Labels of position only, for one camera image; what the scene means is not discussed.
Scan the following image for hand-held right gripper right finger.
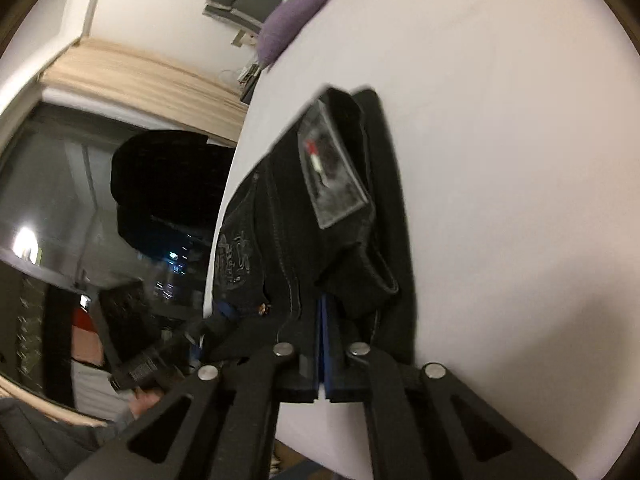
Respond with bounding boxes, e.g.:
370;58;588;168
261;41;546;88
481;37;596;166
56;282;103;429
324;297;578;480

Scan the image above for grey nightstand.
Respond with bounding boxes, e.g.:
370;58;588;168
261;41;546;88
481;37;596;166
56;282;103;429
239;62;262;104

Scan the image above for hanging black garment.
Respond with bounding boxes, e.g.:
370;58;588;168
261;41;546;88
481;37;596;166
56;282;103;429
111;130;237;256

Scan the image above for purple pillow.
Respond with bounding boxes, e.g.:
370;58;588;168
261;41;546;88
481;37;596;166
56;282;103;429
257;0;333;68

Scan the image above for large window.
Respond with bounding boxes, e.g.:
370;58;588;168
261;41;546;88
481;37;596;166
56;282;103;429
0;100;223;411

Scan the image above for black pants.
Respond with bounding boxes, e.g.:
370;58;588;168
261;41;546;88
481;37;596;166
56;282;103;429
202;87;418;366

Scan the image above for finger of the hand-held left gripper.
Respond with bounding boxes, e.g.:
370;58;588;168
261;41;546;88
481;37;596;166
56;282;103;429
184;300;242;358

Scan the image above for cream curtain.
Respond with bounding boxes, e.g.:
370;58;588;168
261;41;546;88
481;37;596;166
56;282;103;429
40;37;249;148

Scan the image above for person's left hand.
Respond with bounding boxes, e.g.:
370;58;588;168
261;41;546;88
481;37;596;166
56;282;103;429
129;389;165;418

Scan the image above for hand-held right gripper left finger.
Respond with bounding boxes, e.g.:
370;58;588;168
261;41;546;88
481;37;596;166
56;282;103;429
65;297;325;480

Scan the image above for bed with white sheet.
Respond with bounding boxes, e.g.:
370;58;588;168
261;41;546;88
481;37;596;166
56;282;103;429
202;0;640;480

